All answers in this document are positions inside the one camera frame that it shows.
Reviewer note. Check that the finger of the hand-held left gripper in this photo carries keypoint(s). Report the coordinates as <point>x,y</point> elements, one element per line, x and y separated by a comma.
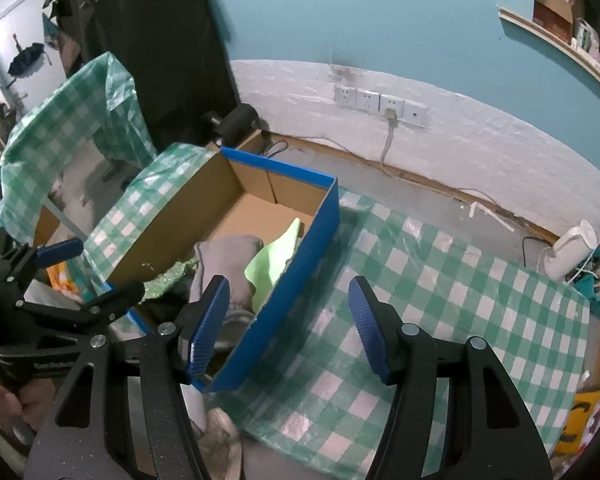
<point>105,300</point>
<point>55,252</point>

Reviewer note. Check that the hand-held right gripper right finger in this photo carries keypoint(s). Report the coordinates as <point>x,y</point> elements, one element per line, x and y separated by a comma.
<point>372,330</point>

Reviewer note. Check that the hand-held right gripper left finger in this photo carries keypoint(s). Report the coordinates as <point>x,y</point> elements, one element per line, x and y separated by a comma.
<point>210,330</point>

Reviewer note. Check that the green sequin cloth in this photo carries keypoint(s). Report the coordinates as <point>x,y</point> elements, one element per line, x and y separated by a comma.
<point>172,277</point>

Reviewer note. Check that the light green cloth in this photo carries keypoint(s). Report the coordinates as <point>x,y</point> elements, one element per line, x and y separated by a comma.
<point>270,270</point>

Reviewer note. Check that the blue cardboard box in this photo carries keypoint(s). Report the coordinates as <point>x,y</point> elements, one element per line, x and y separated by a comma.
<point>300,260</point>

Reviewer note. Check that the person's left hand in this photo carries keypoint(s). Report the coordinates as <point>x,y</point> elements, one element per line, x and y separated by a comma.
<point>5,402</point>

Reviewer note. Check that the orange packet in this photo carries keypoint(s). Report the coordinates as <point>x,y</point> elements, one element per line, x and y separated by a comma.
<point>62,280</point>

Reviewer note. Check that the green checked tablecloth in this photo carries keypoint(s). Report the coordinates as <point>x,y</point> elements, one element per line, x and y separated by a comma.
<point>430,300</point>

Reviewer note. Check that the grey cloth heap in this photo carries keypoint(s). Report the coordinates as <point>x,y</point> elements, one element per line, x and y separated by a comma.
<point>220,440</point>

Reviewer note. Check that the green checked plastic cover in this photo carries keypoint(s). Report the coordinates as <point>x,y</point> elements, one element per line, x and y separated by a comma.
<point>60,130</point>

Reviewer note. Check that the white plastic trunking piece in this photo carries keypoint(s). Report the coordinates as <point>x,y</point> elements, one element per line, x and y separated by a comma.
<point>490,215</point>

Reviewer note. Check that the dark folded umbrella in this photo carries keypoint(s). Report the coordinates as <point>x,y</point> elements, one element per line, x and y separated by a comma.
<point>25,60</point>

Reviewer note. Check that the black cylinder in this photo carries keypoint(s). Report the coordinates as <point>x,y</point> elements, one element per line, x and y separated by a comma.
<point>237,120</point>

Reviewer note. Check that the white electric kettle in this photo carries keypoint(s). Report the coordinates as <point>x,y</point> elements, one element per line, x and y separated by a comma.
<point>570,250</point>

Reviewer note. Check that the yellow sign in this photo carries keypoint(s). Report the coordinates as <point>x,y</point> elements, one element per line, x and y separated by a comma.
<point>580,420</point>

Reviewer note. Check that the teal plastic basket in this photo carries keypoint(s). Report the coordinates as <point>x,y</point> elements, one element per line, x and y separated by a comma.
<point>597,290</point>

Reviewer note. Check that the black cabinet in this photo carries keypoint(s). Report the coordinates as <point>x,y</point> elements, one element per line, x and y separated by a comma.
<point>170,50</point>

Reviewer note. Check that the brown cardboard box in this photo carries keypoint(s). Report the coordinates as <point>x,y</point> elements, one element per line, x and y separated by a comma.
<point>552,10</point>

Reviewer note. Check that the white wall socket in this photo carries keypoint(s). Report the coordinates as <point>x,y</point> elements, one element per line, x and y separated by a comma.
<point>368,100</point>
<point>415,112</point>
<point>345,96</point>
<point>391,105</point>

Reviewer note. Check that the wooden wall shelf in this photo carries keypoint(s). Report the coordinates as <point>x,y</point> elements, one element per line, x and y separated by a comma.
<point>555,40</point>

